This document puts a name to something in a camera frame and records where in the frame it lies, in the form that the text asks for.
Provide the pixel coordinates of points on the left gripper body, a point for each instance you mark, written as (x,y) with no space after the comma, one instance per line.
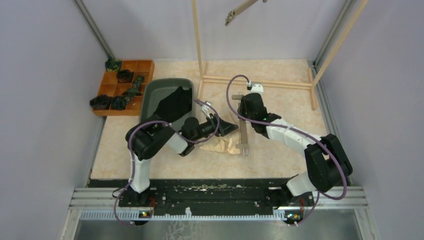
(209,127)

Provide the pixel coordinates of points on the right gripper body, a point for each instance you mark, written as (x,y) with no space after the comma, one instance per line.
(243,112)

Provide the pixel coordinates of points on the beige cotton underwear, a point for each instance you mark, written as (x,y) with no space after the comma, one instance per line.
(225,144)

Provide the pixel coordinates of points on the beige clip hanger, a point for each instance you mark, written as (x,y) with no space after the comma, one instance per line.
(243,144)

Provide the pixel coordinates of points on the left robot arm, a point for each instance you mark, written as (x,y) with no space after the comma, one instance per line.
(146,139)

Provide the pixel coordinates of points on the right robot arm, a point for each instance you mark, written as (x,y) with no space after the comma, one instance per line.
(327,164)

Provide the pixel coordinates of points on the black garment in bin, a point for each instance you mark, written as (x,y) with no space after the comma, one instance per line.
(175,105)

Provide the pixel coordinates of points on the dark green plastic bin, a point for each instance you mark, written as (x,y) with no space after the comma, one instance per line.
(159,89)

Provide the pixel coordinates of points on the orange compartment tray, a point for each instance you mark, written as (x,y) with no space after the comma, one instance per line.
(111,87)

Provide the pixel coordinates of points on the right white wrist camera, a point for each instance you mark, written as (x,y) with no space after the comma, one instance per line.
(255,88)

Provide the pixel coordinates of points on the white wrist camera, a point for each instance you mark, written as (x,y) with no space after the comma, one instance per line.
(255,88)
(207,110)

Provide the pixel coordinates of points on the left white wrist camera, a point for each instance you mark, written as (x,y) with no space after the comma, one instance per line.
(207,110)

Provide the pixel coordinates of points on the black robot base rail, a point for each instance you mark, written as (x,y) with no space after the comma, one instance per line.
(215,197)

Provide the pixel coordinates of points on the wooden clothes rack frame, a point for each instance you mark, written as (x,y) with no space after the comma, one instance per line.
(313,30)

